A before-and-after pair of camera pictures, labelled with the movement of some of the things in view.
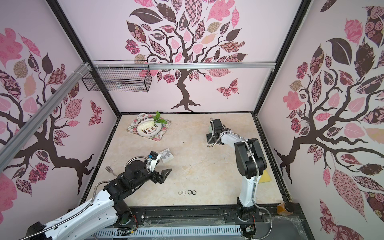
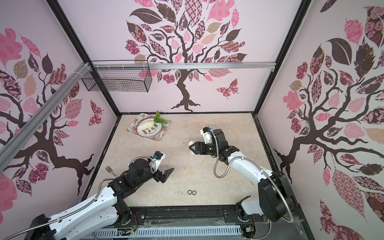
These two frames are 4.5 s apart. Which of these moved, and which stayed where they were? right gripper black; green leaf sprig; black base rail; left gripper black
Moved: right gripper black
Stayed: green leaf sprig; left gripper black; black base rail
